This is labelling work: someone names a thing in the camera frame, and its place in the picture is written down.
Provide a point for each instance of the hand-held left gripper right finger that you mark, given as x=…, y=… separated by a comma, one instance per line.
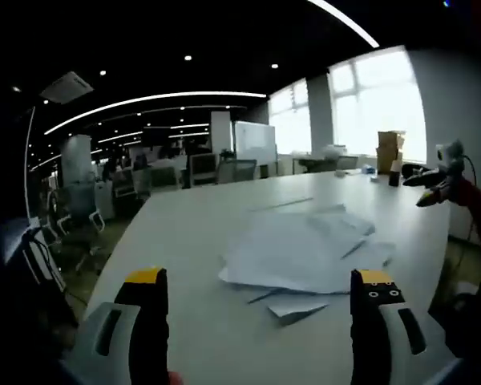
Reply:
x=389, y=345

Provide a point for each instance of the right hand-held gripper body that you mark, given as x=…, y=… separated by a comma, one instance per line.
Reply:
x=449, y=158

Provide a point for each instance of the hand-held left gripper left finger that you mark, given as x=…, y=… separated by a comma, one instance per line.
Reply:
x=104, y=345

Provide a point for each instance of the white cloth sheet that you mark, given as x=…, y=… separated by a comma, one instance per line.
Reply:
x=296, y=252

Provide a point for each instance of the person's left hand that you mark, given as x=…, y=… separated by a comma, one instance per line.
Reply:
x=177, y=379

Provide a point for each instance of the dark cylindrical container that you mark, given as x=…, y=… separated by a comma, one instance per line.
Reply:
x=395, y=178

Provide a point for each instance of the blue tissue box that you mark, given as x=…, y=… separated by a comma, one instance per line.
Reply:
x=369, y=169

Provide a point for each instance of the small white object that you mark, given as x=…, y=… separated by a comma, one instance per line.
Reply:
x=340, y=173

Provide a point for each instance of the large office window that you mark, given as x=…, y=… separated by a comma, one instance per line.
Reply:
x=377, y=100

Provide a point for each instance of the white crumpled bag pile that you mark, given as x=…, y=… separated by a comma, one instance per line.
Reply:
x=333, y=151

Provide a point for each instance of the small white desk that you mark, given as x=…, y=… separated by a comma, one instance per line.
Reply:
x=324, y=162

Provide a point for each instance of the white table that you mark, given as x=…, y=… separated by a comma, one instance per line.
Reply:
x=224, y=353

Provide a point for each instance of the white office chair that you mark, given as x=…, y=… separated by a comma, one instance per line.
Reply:
x=203, y=168
x=78, y=216
x=236, y=170
x=165, y=177

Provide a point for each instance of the small office window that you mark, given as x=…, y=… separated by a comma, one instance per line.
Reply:
x=288, y=120

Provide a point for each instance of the white ceiling light strip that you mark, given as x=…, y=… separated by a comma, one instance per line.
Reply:
x=184, y=95
x=344, y=22

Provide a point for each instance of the white whiteboard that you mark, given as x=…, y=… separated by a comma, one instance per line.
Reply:
x=255, y=140

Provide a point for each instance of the white square pillar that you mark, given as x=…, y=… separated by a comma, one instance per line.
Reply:
x=220, y=132
x=77, y=158

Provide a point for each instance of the white ceiling air vent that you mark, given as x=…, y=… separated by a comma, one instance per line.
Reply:
x=66, y=87

